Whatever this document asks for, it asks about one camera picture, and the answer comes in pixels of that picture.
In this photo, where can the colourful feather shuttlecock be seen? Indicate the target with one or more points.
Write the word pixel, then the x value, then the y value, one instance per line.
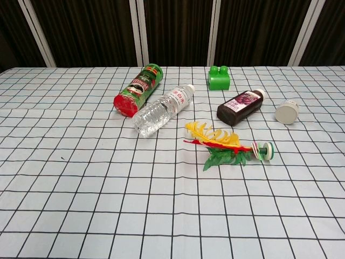
pixel 223 157

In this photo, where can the clear plastic water bottle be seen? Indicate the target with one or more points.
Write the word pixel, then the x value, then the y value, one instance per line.
pixel 159 110

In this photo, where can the green Pringles can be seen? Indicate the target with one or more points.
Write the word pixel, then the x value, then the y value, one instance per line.
pixel 140 86

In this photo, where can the green toy building block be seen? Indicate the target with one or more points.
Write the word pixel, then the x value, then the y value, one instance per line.
pixel 218 81

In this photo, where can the dark grape juice bottle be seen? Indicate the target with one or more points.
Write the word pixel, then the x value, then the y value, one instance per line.
pixel 237 110

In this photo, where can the checked white tablecloth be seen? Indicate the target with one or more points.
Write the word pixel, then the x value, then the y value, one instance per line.
pixel 81 189

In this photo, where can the small white round jar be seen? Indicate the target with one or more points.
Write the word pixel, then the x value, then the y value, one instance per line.
pixel 285 113

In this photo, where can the black pleated curtain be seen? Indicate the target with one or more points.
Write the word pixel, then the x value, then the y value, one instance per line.
pixel 89 27

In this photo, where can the white metal frame post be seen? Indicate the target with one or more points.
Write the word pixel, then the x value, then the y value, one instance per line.
pixel 140 35
pixel 215 35
pixel 39 35
pixel 304 35

